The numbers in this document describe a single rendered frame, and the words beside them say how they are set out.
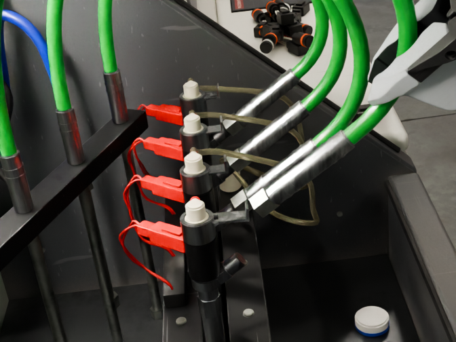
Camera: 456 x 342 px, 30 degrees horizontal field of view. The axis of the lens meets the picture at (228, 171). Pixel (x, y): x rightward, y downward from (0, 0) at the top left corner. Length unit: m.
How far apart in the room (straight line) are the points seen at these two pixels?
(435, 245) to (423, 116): 2.36
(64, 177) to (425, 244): 0.39
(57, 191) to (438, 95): 0.37
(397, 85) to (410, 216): 0.38
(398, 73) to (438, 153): 2.43
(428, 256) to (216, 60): 0.32
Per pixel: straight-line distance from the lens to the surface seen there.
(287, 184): 0.68
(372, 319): 1.01
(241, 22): 1.50
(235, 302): 0.83
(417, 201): 1.02
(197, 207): 0.69
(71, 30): 0.97
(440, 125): 3.23
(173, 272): 0.85
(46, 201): 0.81
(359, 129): 0.67
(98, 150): 0.87
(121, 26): 0.96
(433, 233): 0.96
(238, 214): 0.70
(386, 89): 0.64
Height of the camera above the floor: 1.50
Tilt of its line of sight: 30 degrees down
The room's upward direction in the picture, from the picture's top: 7 degrees counter-clockwise
